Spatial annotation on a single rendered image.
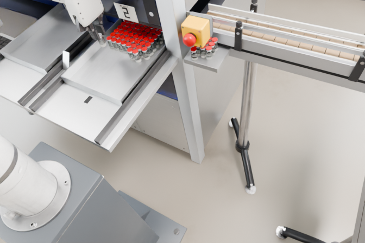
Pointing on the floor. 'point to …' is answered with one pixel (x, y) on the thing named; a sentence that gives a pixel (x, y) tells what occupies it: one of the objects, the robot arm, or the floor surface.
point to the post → (189, 113)
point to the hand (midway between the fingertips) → (97, 31)
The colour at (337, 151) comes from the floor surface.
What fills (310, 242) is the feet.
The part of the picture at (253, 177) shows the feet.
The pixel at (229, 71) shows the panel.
